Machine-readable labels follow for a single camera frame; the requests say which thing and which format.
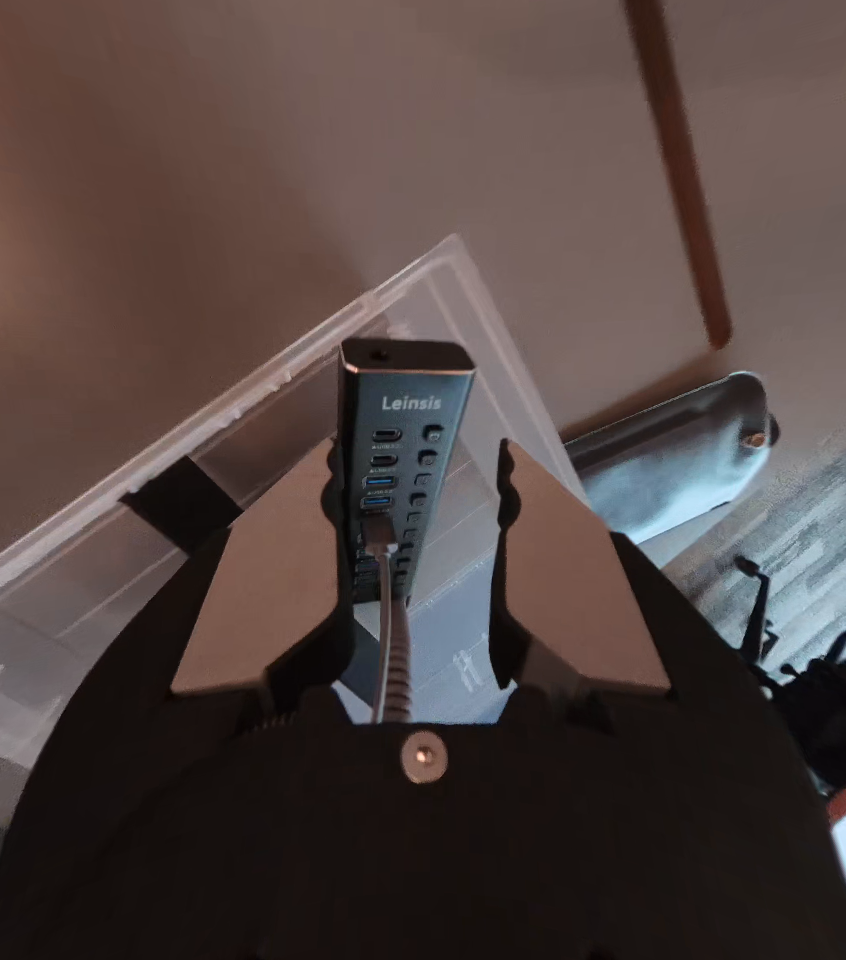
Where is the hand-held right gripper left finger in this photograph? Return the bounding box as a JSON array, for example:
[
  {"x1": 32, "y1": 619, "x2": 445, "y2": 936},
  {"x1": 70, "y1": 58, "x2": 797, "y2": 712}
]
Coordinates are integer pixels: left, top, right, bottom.
[{"x1": 168, "y1": 437, "x2": 356, "y2": 699}]

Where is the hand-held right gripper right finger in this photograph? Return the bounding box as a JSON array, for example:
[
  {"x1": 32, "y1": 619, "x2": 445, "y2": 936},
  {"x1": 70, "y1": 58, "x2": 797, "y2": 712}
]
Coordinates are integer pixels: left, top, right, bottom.
[{"x1": 487, "y1": 439, "x2": 673, "y2": 702}]

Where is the clear plastic box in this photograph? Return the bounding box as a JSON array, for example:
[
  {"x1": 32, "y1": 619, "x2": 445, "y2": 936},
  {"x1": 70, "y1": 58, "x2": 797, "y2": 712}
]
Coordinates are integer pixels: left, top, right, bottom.
[{"x1": 0, "y1": 232, "x2": 592, "y2": 770}]

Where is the black usb hub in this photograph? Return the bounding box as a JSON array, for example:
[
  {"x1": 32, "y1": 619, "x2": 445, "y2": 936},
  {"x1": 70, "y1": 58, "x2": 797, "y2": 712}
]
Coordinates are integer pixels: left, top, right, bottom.
[{"x1": 339, "y1": 337, "x2": 478, "y2": 605}]

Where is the grey metal desk foot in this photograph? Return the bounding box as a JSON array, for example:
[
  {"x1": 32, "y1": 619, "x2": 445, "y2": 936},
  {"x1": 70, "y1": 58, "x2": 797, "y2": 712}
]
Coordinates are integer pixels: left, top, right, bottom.
[{"x1": 561, "y1": 371, "x2": 780, "y2": 545}]

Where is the black office chair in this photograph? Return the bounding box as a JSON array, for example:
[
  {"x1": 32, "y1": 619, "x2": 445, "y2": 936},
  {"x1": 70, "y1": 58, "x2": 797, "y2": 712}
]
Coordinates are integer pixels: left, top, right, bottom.
[{"x1": 734, "y1": 555, "x2": 846, "y2": 789}]

